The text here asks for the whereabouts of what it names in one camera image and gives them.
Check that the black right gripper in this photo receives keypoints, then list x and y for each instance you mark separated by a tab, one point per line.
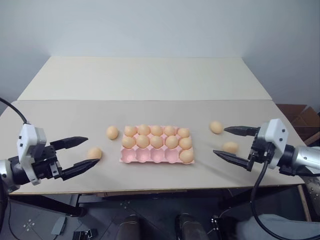
261	151

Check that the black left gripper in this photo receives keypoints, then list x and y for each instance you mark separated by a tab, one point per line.
46	162

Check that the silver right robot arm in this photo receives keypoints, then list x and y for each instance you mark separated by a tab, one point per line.
303	157

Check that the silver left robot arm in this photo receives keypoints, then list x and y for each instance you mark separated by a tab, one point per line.
15	172

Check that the pink egg tray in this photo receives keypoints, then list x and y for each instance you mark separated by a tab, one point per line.
145	157

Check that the brown egg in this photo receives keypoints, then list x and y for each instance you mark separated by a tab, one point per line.
169	130
112	132
143	129
183	132
94	152
186	155
171	141
128	142
230	147
156	130
130	130
156	141
142	141
185	143
216	127

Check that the brown cardboard box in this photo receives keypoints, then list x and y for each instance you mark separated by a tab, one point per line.
302	122

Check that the grey floor block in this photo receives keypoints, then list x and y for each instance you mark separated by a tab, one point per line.
59	225

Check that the black floor clamp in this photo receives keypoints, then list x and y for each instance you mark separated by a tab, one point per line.
85	235

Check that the wooden strip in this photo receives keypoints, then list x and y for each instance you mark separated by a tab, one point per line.
304	202

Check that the dark rounded shape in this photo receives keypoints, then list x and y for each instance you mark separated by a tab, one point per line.
191	228
128	228

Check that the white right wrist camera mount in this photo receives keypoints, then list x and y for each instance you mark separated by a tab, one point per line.
273	135

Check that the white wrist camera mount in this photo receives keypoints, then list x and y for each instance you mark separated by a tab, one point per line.
26	140
273	135

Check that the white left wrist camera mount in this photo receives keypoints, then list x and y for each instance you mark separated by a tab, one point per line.
26	140

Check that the black table frame leg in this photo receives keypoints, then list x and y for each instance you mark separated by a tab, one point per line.
50	203

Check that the black floor bracket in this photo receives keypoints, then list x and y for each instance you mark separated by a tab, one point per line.
215	228

